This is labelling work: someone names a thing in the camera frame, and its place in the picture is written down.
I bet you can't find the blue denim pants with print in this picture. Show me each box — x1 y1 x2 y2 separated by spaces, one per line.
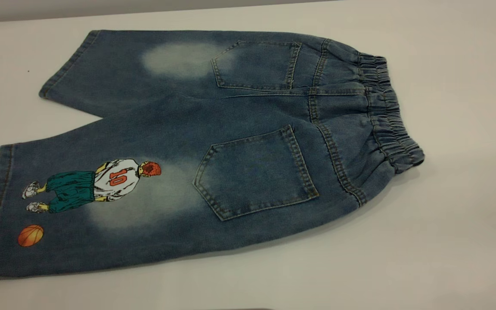
0 29 425 281

